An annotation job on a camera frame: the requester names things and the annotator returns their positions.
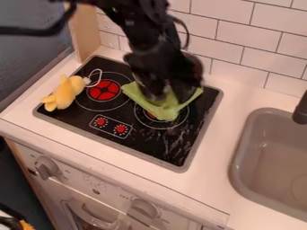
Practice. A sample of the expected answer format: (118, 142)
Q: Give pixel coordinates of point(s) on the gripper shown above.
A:
(162, 64)

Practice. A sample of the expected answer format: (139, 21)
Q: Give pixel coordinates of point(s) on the green spatula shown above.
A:
(166, 107)

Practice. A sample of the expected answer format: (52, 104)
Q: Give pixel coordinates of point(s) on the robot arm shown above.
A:
(138, 21)

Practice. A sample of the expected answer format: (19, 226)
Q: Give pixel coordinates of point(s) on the toy stove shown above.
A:
(132, 136)

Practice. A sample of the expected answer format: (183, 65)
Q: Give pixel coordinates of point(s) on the wooden board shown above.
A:
(84, 33)

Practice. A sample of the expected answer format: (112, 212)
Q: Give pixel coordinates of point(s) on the yellow plush toy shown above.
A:
(66, 93)

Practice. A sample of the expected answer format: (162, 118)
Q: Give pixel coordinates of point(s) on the toy sink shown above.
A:
(271, 167)

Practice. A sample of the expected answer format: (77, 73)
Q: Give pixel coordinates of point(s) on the tap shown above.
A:
(300, 112)

